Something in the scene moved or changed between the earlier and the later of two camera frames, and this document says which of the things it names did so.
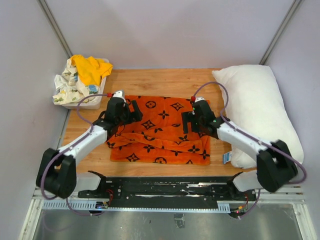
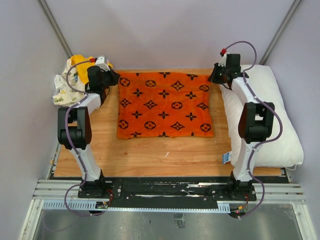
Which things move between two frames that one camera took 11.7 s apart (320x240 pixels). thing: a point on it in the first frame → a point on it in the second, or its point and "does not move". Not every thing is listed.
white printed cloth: [70, 88] does not move
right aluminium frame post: [280, 32] does not move
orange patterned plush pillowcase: [158, 138] → [156, 105]
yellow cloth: [90, 70] does not move
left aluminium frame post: [52, 21] does not move
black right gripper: [189, 117] → [213, 78]
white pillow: [255, 103] does not move
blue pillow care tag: [227, 157] does not move
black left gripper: [135, 116] → [114, 76]
